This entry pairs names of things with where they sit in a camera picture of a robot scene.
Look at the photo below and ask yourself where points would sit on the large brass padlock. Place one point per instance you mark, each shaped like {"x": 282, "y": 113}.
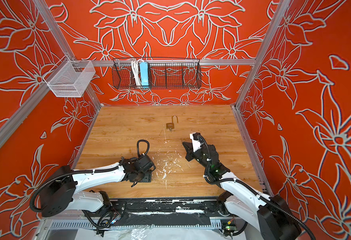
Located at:
{"x": 170, "y": 126}

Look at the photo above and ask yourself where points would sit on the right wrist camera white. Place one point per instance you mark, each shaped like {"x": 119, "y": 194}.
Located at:
{"x": 195, "y": 141}

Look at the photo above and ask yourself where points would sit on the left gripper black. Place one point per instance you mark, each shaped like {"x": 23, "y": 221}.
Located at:
{"x": 148, "y": 177}

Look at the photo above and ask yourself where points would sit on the black wire basket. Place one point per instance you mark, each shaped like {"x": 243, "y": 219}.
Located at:
{"x": 163, "y": 73}

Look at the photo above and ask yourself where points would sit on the blue white box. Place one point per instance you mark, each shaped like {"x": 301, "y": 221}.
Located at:
{"x": 143, "y": 66}

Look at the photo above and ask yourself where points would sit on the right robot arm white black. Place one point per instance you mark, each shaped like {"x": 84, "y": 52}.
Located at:
{"x": 270, "y": 216}

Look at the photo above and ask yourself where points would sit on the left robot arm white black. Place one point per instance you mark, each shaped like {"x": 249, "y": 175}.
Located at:
{"x": 69, "y": 189}

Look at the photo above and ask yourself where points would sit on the clear plastic bin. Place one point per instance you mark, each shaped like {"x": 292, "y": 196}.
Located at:
{"x": 68, "y": 81}

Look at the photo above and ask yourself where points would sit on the aluminium frame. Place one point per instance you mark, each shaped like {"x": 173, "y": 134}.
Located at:
{"x": 62, "y": 61}

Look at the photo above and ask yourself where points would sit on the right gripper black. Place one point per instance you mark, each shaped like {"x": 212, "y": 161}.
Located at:
{"x": 190, "y": 153}

